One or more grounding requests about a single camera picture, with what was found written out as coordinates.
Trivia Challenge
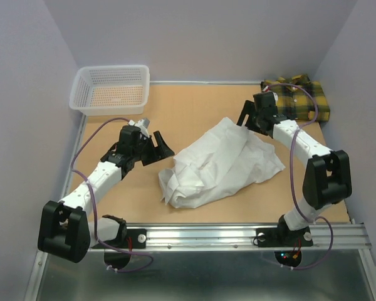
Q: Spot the white long sleeve shirt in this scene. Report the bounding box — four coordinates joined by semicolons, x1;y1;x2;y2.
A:
159;117;285;209

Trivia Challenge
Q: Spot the aluminium mounting rail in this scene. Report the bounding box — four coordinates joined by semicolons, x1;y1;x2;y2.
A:
128;223;372;252

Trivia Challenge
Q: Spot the white perforated plastic basket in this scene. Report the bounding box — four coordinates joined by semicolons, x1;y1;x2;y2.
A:
69;65;150;116

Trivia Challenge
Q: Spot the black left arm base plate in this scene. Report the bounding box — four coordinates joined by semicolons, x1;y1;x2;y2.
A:
105;228;147;250

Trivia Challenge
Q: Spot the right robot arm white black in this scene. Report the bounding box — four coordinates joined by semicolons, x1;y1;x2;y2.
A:
237;92;352;248

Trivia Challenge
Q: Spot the yellow plaid folded shirt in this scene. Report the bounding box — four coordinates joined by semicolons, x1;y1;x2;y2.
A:
261;74;330;122

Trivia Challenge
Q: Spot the metal table frame edge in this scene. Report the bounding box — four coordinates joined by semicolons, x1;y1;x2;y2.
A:
24;112;88;301

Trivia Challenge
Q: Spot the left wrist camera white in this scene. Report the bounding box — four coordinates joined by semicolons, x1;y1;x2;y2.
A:
128;118;150;137

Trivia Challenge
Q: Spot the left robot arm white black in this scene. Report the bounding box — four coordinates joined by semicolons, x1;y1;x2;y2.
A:
38;125;174;263

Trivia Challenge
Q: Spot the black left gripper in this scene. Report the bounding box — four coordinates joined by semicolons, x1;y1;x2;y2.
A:
132;131;174;166

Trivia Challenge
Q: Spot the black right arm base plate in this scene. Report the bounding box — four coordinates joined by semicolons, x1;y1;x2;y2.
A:
253;226;313;248

